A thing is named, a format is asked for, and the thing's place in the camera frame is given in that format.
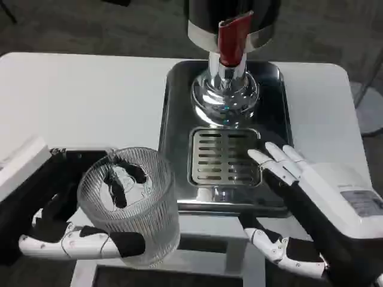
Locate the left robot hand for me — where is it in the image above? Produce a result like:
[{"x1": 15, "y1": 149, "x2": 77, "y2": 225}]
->
[{"x1": 0, "y1": 136, "x2": 148, "y2": 267}]

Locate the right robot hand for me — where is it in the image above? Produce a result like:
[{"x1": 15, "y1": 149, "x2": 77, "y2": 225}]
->
[{"x1": 244, "y1": 141, "x2": 383, "y2": 287}]

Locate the clear ribbed glass cup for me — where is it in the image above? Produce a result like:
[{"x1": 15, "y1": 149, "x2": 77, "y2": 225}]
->
[{"x1": 77, "y1": 146, "x2": 181, "y2": 268}]

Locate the slotted steel drip grid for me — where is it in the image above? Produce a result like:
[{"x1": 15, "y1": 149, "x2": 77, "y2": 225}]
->
[{"x1": 187, "y1": 127, "x2": 263, "y2": 188}]

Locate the steel drip tray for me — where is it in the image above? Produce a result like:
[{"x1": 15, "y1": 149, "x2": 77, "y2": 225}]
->
[{"x1": 157, "y1": 59, "x2": 296, "y2": 218}]

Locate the steel and black drink dispenser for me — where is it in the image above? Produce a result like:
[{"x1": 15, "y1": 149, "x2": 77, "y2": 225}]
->
[{"x1": 182, "y1": 0, "x2": 281, "y2": 126}]

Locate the red tap lever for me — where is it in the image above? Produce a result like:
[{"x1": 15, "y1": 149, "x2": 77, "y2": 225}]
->
[{"x1": 217, "y1": 10, "x2": 255, "y2": 67}]

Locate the black furniture leg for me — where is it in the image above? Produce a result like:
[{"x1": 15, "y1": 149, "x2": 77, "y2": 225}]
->
[{"x1": 0, "y1": 0, "x2": 18, "y2": 22}]

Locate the white table frame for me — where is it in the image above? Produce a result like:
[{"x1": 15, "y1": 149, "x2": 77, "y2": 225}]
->
[{"x1": 70, "y1": 236, "x2": 268, "y2": 287}]

